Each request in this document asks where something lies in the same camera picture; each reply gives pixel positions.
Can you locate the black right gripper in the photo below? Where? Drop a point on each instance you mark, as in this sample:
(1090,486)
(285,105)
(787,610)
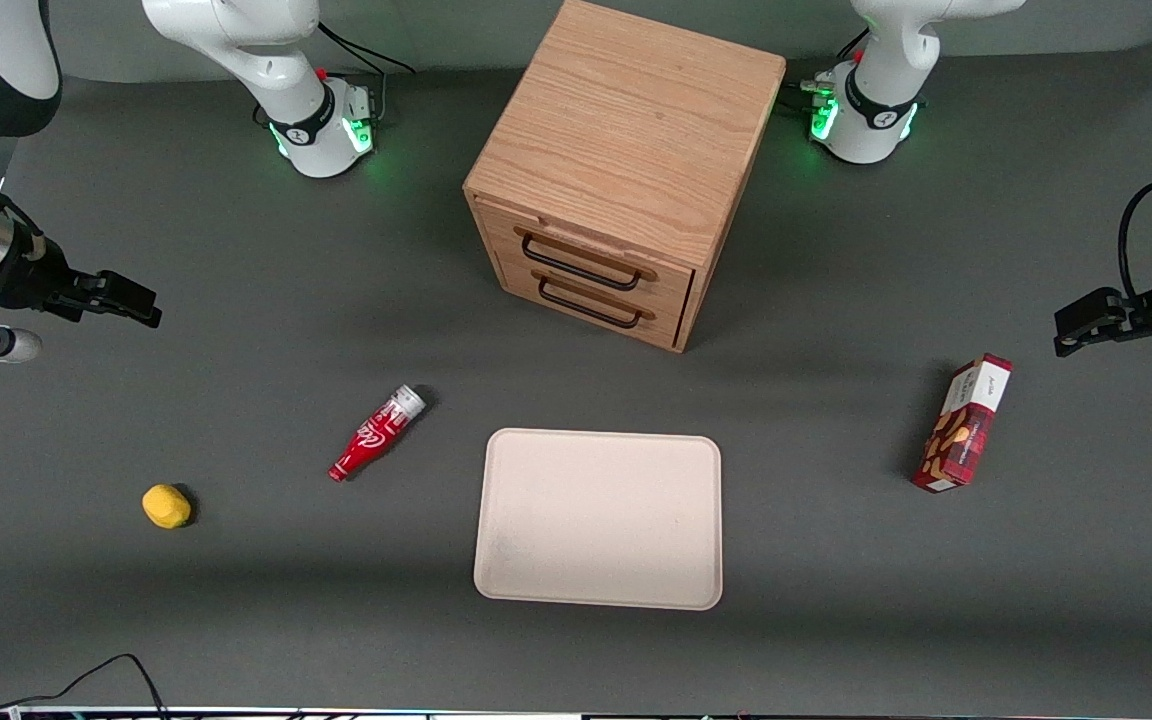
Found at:
(40,277)

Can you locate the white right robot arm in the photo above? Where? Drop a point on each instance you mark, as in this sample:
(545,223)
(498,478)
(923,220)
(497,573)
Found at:
(276,60)

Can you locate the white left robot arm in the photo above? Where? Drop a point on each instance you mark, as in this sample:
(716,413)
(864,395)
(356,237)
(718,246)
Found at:
(881,90)

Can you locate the wooden drawer cabinet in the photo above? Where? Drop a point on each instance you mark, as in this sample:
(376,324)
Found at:
(626,130)

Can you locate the red cookie box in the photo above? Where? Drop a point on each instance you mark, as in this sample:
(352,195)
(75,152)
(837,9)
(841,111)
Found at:
(966,425)

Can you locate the yellow lemon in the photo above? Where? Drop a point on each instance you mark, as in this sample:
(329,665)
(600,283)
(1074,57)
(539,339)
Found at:
(166,506)

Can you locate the red soda bottle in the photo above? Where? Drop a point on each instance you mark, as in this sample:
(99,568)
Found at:
(376,432)

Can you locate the beige plastic tray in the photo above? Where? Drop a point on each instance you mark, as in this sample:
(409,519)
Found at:
(598,520)

